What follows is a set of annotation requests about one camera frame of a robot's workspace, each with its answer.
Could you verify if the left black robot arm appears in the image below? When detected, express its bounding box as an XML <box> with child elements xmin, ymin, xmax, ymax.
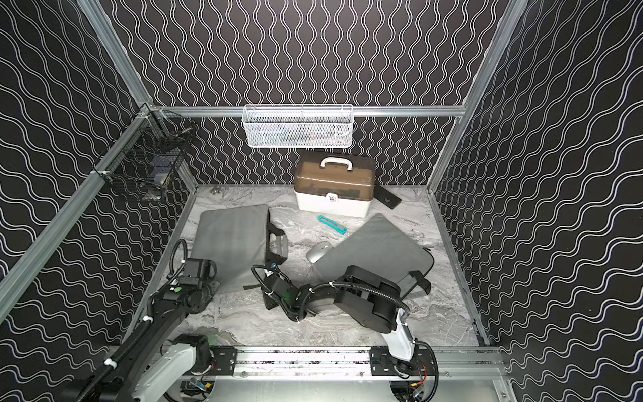
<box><xmin>60</xmin><ymin>238</ymin><xmax>217</xmax><ymax>401</ymax></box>

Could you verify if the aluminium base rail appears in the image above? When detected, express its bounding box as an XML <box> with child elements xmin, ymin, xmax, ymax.
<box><xmin>99</xmin><ymin>344</ymin><xmax>506</xmax><ymax>380</ymax></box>

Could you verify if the grey laptop bag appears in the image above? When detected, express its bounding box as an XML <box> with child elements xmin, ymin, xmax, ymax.
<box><xmin>313</xmin><ymin>214</ymin><xmax>435</xmax><ymax>301</ymax></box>
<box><xmin>191</xmin><ymin>205</ymin><xmax>288</xmax><ymax>294</ymax></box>

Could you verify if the brown lid storage box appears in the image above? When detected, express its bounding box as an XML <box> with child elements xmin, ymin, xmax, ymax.
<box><xmin>294</xmin><ymin>151</ymin><xmax>376</xmax><ymax>218</ymax></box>

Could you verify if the black wire wall basket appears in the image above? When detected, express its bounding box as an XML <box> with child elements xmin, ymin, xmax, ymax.
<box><xmin>97</xmin><ymin>111</ymin><xmax>198</xmax><ymax>204</ymax></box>

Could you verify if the black flat pouch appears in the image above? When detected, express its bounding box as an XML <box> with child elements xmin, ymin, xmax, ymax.
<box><xmin>373</xmin><ymin>185</ymin><xmax>402</xmax><ymax>209</ymax></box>

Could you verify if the teal flat tool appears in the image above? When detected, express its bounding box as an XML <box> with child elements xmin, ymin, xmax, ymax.
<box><xmin>317</xmin><ymin>215</ymin><xmax>348</xmax><ymax>235</ymax></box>

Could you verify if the white mesh wall basket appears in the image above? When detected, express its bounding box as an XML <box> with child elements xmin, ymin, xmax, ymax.
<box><xmin>241</xmin><ymin>104</ymin><xmax>355</xmax><ymax>148</ymax></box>

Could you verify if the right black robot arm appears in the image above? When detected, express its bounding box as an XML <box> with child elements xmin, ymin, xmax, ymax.
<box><xmin>251</xmin><ymin>262</ymin><xmax>438</xmax><ymax>379</ymax></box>

